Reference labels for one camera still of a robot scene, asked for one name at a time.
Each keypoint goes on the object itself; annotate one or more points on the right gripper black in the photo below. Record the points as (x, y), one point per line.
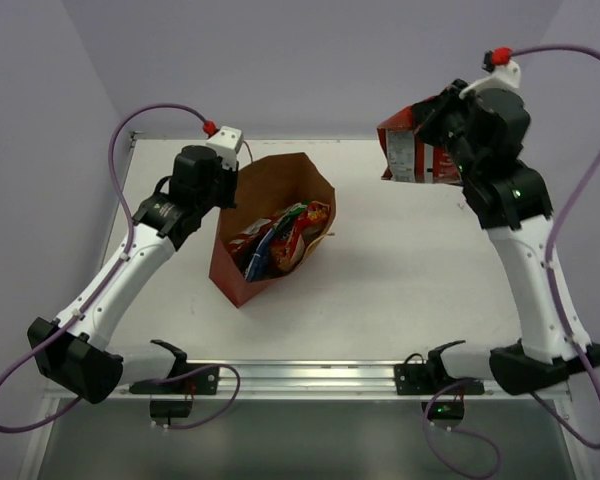
(429, 112)

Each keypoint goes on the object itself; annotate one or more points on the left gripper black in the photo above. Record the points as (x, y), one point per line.
(227, 185)

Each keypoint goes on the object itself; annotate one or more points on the red brown paper bag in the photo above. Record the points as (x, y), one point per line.
(285, 207)

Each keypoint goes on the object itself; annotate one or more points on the red Doritos chip bag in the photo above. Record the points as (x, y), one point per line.
(408, 159)

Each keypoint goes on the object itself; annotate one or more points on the blue salt vinegar chip bag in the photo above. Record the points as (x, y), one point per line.
(259, 267)

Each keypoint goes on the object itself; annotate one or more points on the red patterned cookie bag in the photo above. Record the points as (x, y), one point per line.
(295, 235)

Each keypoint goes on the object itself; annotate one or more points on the green Fox's candy bag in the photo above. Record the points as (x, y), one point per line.
(290, 212)

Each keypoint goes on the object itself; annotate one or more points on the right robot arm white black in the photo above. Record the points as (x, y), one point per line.
(482, 133)

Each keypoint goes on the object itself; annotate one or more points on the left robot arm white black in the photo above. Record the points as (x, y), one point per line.
(71, 350)

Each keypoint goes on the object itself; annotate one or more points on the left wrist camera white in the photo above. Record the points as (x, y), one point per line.
(227, 143)

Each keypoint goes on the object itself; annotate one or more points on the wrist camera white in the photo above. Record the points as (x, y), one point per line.
(227, 143)
(502, 73)

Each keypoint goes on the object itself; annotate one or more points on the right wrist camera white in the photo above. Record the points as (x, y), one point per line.
(502, 73)

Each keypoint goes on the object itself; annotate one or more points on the aluminium front rail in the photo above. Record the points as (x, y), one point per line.
(292, 380)

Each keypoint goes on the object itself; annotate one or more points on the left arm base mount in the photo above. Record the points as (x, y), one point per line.
(177, 392)

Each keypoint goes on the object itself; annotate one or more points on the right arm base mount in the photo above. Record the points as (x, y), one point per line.
(420, 375)

